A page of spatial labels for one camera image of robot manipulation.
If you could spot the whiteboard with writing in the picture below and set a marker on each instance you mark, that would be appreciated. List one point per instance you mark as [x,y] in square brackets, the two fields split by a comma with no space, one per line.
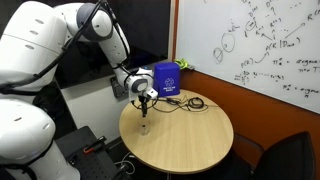
[253,43]

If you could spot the clear drinking glass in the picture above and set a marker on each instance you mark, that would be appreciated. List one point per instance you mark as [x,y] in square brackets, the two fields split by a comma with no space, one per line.
[144,128]

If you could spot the black office chair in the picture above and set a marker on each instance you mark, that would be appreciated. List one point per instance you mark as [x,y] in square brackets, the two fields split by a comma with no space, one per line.
[283,160]

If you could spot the green whiteboard eraser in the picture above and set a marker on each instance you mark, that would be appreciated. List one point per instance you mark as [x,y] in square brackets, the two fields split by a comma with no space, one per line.
[182,63]

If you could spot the blue recycling bin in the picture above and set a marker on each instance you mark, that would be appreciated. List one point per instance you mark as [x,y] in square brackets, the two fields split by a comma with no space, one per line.
[166,80]

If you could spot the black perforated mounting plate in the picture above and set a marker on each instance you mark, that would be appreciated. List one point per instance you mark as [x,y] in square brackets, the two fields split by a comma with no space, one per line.
[90,160]

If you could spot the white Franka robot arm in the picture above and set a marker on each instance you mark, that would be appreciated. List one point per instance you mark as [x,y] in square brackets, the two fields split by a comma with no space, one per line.
[30,66]

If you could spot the black wall screen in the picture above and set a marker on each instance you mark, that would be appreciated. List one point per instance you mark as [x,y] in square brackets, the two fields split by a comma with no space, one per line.
[146,30]

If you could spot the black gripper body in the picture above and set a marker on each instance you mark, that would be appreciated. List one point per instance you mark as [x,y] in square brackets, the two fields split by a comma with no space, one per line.
[143,99]

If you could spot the black orange clamp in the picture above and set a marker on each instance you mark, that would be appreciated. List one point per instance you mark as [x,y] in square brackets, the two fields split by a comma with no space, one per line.
[94,144]

